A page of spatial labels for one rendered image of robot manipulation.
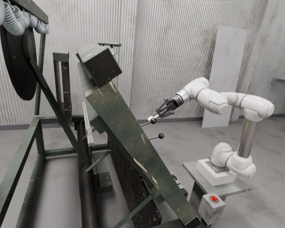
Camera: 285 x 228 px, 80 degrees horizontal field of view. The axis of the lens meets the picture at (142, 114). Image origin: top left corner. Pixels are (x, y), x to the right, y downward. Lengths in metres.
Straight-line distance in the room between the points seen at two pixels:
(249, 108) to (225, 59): 3.76
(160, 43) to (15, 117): 3.64
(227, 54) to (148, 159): 4.62
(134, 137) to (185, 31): 4.12
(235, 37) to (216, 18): 0.72
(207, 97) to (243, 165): 0.92
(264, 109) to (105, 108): 1.15
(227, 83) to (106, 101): 4.84
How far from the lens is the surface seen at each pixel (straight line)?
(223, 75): 5.17
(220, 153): 1.85
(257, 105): 1.48
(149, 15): 4.29
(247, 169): 1.78
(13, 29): 1.14
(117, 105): 0.65
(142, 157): 0.81
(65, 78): 2.20
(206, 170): 1.94
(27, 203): 2.51
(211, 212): 1.50
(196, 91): 1.06
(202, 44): 4.98
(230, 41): 5.25
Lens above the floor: 1.93
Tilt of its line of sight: 21 degrees down
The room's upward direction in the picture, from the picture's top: 6 degrees clockwise
